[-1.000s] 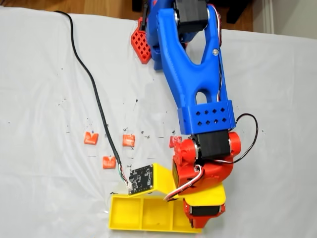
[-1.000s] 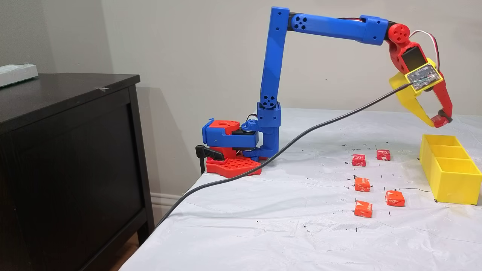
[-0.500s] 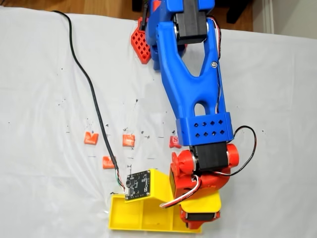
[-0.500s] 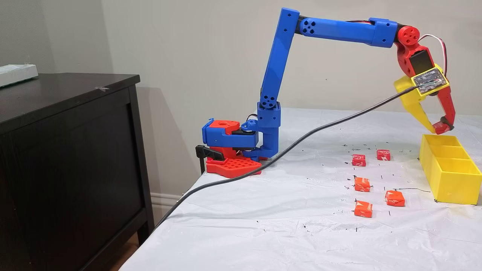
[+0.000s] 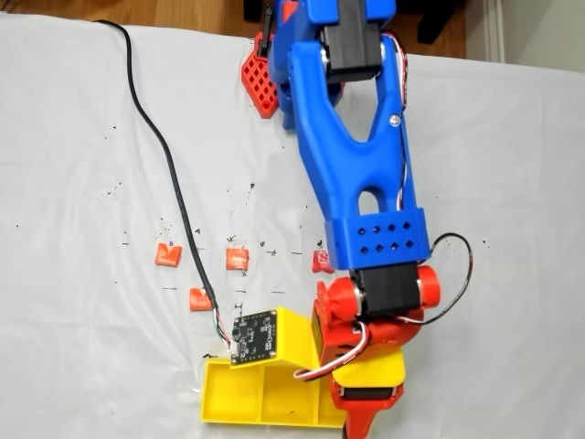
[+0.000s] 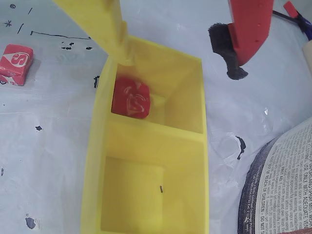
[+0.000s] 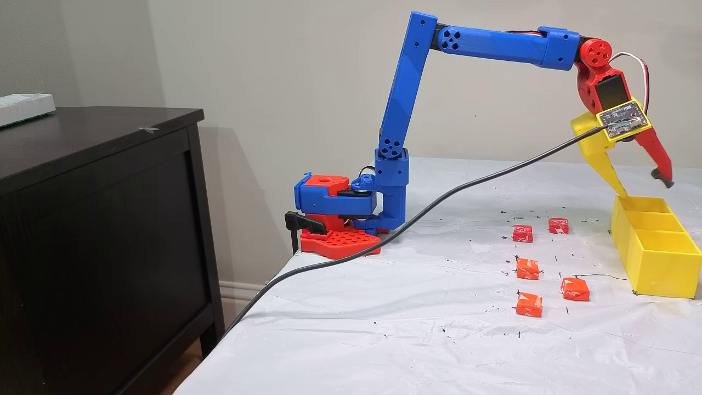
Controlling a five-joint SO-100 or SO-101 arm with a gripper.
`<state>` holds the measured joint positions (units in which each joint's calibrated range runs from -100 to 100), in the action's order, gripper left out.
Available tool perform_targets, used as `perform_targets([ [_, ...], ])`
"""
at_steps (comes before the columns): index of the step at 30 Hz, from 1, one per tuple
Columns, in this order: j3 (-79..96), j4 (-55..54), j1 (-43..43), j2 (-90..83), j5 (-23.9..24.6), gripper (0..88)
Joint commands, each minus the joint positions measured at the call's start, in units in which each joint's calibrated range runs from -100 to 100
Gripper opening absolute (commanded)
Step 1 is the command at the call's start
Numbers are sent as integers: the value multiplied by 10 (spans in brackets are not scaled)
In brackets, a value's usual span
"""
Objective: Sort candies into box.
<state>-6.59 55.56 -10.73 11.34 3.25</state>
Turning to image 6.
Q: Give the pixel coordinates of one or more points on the red candy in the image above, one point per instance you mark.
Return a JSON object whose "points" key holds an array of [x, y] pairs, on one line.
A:
{"points": [[131, 97], [14, 63]]}

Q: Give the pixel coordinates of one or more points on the yellow three-compartment box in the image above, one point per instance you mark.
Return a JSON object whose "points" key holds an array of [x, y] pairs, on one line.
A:
{"points": [[151, 151]]}

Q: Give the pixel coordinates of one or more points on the white plastic table cover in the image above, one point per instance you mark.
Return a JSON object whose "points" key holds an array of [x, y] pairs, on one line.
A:
{"points": [[48, 146]]}

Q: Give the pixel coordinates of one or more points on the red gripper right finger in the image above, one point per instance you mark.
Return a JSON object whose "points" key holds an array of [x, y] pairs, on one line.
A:
{"points": [[251, 24]]}

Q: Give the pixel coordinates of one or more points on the spray can with printed label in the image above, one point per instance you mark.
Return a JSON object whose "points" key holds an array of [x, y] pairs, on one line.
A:
{"points": [[287, 175]]}

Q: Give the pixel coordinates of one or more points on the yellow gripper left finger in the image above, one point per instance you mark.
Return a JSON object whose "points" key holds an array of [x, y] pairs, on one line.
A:
{"points": [[97, 24]]}

